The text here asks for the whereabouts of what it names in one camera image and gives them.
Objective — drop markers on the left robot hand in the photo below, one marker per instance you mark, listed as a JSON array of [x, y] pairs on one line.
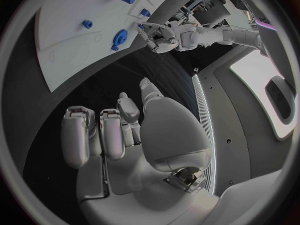
[[161, 38]]

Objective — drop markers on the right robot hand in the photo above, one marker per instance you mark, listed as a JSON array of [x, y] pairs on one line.
[[168, 127]]

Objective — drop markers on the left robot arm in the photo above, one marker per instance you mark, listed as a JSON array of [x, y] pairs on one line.
[[220, 36]]

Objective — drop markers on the white task board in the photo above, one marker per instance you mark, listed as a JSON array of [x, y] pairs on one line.
[[93, 28]]

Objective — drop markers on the small blue plug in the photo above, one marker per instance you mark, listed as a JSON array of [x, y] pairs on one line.
[[140, 26]]

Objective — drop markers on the blue short cylinder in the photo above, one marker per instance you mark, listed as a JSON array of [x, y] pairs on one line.
[[145, 12]]

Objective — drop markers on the blue gear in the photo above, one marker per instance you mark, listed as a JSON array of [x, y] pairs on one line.
[[120, 39]]

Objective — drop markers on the workshop machine rack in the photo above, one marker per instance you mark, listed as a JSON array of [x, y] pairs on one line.
[[206, 5]]

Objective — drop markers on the blue peg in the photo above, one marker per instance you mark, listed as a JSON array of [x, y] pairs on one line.
[[87, 24]]

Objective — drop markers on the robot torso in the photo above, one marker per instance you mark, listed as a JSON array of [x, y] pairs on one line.
[[248, 120]]

